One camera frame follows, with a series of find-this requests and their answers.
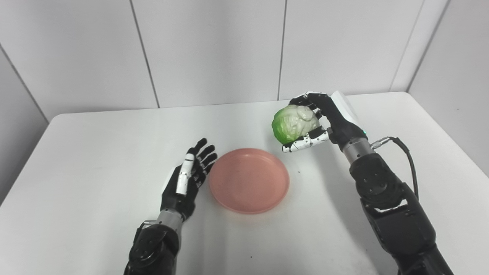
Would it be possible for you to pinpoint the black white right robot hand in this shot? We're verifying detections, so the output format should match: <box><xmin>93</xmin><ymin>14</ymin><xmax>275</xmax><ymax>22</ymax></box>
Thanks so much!
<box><xmin>282</xmin><ymin>91</ymin><xmax>369</xmax><ymax>153</ymax></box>

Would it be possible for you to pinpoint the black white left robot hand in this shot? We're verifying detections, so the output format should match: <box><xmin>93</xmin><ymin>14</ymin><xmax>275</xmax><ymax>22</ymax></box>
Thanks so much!
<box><xmin>160</xmin><ymin>138</ymin><xmax>218</xmax><ymax>222</ymax></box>

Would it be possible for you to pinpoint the green white cabbage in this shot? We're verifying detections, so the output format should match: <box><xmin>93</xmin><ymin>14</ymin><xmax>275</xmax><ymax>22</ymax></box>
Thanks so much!
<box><xmin>272</xmin><ymin>105</ymin><xmax>321</xmax><ymax>145</ymax></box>

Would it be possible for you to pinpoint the pink plate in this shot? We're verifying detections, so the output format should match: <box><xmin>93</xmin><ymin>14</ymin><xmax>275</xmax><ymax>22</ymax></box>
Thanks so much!
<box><xmin>209</xmin><ymin>148</ymin><xmax>290</xmax><ymax>214</ymax></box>

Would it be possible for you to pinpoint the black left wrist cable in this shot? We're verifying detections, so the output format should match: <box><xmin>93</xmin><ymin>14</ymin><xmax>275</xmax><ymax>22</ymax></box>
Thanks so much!
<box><xmin>136</xmin><ymin>219</ymin><xmax>158</xmax><ymax>239</ymax></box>

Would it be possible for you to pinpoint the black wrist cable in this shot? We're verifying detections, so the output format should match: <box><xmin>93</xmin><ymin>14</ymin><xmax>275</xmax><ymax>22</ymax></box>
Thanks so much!
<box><xmin>136</xmin><ymin>219</ymin><xmax>158</xmax><ymax>239</ymax></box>
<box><xmin>369</xmin><ymin>136</ymin><xmax>419</xmax><ymax>201</ymax></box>

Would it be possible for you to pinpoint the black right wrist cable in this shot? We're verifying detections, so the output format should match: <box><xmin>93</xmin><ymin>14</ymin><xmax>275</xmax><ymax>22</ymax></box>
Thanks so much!
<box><xmin>369</xmin><ymin>136</ymin><xmax>419</xmax><ymax>201</ymax></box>

